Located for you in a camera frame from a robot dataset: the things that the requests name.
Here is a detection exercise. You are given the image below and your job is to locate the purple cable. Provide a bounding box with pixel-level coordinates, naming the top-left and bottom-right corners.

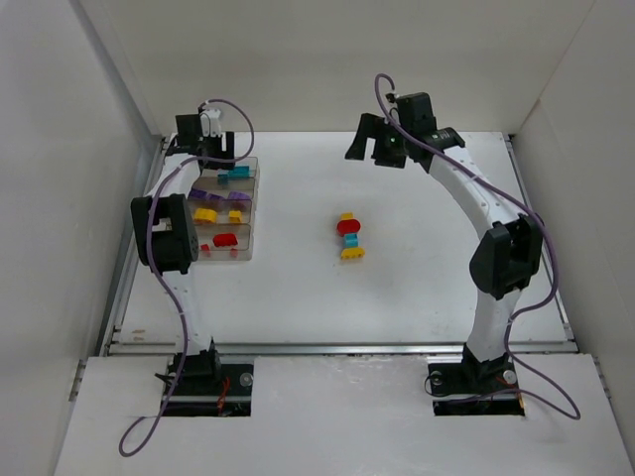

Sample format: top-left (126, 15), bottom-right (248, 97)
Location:
top-left (117, 98), bottom-right (256, 457)
top-left (373, 72), bottom-right (581, 421)

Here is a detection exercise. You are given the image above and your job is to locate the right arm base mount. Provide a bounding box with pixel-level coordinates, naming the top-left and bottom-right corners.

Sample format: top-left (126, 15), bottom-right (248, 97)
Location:
top-left (425, 359), bottom-right (525, 417)

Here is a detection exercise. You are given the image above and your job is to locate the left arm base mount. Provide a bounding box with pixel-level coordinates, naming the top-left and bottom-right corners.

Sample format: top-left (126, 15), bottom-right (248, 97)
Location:
top-left (155, 352), bottom-right (254, 417)

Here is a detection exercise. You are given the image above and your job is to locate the small yellow lego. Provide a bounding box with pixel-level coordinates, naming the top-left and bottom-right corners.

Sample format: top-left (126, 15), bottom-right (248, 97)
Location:
top-left (193, 208), bottom-right (217, 224)

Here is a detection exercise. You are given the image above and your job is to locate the yellow orange lego block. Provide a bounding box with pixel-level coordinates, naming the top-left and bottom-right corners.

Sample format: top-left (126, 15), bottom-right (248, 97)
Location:
top-left (228, 210), bottom-right (242, 223)

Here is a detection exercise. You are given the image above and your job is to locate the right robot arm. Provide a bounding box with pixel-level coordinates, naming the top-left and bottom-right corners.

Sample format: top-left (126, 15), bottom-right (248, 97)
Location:
top-left (345, 93), bottom-right (543, 397)

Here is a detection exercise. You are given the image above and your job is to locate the red rounded lego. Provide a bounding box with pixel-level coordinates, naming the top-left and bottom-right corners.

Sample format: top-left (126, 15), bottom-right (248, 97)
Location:
top-left (336, 218), bottom-right (361, 236)

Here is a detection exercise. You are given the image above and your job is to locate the clear bin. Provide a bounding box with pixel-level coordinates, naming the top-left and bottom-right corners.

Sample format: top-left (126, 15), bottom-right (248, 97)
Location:
top-left (188, 199), bottom-right (256, 225)
top-left (189, 178), bottom-right (259, 201)
top-left (195, 224), bottom-right (254, 262)
top-left (201, 156), bottom-right (259, 183)

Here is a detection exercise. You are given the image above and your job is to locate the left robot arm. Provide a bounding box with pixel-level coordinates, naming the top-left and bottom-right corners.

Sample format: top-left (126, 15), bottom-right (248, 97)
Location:
top-left (130, 109), bottom-right (235, 398)

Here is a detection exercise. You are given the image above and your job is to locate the purple lego plate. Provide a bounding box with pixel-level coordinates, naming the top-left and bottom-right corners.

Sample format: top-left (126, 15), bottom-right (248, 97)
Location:
top-left (189, 188), bottom-right (207, 201)

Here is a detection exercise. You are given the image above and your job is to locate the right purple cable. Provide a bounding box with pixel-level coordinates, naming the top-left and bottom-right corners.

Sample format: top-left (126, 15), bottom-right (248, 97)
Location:
top-left (373, 72), bottom-right (581, 421)

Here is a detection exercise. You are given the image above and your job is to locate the purple lego block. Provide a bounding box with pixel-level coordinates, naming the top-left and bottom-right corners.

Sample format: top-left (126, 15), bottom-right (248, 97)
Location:
top-left (227, 190), bottom-right (252, 207)

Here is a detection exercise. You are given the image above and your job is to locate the yellow lego plate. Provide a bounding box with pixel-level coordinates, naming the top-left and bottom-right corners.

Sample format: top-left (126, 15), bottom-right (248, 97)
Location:
top-left (340, 247), bottom-right (366, 260)

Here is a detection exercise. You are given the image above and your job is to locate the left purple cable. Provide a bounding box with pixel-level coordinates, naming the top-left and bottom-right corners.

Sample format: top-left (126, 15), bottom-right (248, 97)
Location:
top-left (117, 98), bottom-right (256, 457)

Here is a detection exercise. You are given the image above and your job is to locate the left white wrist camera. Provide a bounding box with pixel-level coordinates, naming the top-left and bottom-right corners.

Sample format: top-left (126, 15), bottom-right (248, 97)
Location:
top-left (198, 102), bottom-right (222, 138)

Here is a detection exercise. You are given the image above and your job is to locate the aluminium rail front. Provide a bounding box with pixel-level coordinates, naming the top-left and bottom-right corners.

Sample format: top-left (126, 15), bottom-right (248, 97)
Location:
top-left (100, 340), bottom-right (578, 356)

